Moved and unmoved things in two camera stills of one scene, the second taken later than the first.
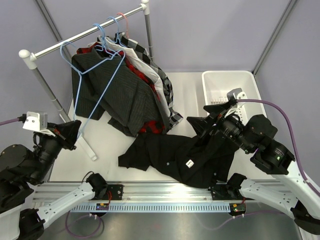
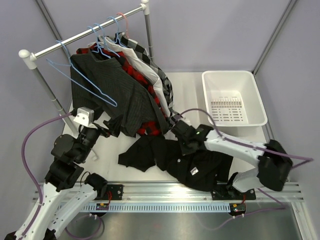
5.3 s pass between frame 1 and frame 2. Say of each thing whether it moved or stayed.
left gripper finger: moved
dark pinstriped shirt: stayed
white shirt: stayed
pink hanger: stayed
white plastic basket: stayed
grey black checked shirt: stayed
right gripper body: moved
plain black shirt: stayed
